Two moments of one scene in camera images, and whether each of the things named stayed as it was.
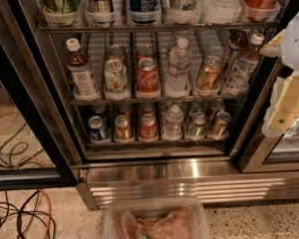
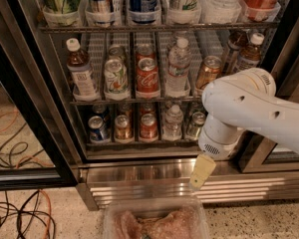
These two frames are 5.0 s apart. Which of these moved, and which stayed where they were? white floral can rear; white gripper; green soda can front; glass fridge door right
Moved: white gripper
Stayed: glass fridge door right; green soda can front; white floral can rear
